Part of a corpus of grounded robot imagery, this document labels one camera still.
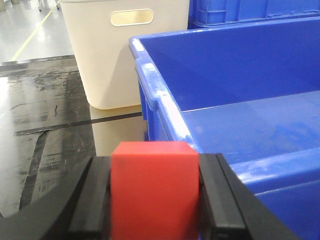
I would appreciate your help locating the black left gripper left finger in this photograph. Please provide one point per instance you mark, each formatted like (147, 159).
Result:
(76, 209)

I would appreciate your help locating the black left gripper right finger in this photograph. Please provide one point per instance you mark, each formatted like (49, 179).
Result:
(228, 210)

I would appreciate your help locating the red cube block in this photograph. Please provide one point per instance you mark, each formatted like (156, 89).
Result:
(154, 188)

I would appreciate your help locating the blue target bin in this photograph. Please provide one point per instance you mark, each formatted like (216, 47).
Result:
(250, 91)

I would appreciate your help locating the cream plastic bin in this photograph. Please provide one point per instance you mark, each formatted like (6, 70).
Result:
(100, 30)

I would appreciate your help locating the large blue crate behind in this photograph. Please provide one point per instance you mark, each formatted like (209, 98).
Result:
(208, 13)

